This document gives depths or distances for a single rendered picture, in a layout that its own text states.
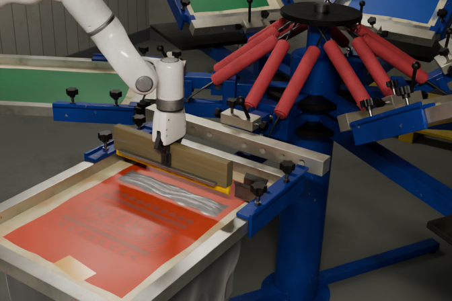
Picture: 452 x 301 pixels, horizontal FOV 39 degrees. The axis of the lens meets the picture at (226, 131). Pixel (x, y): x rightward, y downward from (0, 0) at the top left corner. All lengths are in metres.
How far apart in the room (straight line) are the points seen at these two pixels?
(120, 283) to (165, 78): 0.54
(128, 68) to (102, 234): 0.43
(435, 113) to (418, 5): 1.62
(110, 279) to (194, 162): 0.41
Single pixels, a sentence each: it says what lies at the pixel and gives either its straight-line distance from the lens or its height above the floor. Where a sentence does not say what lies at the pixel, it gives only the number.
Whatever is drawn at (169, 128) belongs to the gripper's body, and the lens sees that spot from 1.74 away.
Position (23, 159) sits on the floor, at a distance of 4.29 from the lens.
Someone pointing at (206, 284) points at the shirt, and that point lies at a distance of 1.77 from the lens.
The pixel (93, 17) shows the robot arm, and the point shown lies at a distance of 1.62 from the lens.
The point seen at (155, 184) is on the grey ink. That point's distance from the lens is 1.91.
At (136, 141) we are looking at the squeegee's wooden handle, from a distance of 1.87.
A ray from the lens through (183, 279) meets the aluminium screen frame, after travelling 1.50.
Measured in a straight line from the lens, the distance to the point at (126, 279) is 1.54.
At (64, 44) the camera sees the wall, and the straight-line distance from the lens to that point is 5.86.
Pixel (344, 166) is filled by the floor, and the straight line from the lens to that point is 4.21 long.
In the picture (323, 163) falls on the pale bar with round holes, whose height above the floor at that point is 1.04.
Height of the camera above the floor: 1.89
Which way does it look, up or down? 24 degrees down
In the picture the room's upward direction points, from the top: 2 degrees clockwise
